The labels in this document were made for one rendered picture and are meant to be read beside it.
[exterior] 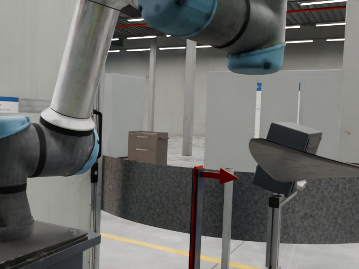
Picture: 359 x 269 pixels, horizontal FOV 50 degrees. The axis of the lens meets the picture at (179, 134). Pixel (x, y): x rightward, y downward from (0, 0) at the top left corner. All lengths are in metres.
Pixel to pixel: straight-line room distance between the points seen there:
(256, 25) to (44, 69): 1.90
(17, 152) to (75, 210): 1.78
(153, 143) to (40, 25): 5.14
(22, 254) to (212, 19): 0.50
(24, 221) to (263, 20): 0.58
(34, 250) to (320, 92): 6.04
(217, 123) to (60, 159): 6.22
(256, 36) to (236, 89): 6.40
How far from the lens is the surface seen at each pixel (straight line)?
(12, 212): 0.81
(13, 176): 0.81
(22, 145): 0.81
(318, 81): 6.56
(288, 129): 1.11
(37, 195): 2.32
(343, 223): 2.50
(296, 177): 0.59
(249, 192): 2.29
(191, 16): 0.40
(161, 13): 0.40
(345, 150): 4.78
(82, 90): 0.82
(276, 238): 1.11
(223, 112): 6.95
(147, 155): 7.27
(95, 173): 2.61
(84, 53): 0.81
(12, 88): 2.16
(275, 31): 0.52
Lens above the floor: 1.27
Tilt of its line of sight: 3 degrees down
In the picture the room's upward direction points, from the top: 2 degrees clockwise
